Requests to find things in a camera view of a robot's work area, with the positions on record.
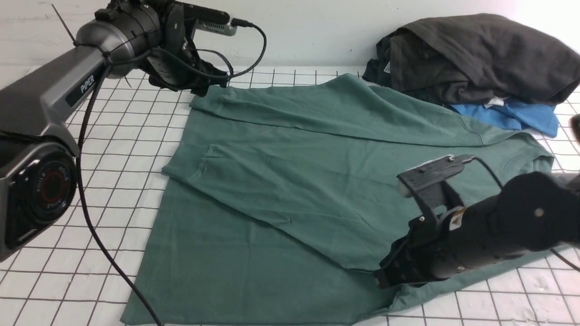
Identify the black gripper body lower right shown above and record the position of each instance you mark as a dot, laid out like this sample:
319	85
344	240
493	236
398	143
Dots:
411	258

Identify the black gripper body near arm F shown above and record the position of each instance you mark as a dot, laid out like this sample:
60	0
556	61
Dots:
176	64

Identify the green long-sleeved shirt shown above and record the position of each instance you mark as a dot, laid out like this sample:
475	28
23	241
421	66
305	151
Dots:
281	202

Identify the grey robot arm with PiPER label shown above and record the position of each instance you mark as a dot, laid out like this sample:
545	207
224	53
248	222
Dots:
38	173

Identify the white grid tablecloth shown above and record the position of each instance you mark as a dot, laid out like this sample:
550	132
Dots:
62	279

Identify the blue garment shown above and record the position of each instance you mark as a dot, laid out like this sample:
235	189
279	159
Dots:
513	114

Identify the dark teal garment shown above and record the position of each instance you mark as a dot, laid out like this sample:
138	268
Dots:
378	69

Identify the dark grey garment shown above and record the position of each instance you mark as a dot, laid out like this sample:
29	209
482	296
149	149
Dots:
476	58

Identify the silver camera on arm F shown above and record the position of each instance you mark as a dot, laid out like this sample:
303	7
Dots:
212	20

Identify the black camera on lower right gripper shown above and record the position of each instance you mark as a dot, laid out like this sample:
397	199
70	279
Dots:
430	173

